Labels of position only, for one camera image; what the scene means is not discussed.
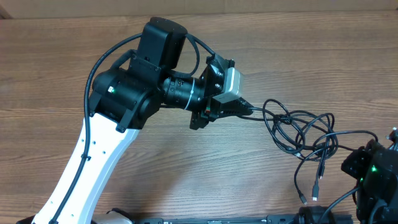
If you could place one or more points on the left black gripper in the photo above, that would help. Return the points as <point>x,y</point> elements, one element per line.
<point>209,111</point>

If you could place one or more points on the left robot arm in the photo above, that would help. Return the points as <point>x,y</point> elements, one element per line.
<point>119,101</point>

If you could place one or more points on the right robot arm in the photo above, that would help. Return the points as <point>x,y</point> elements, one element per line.
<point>375,169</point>

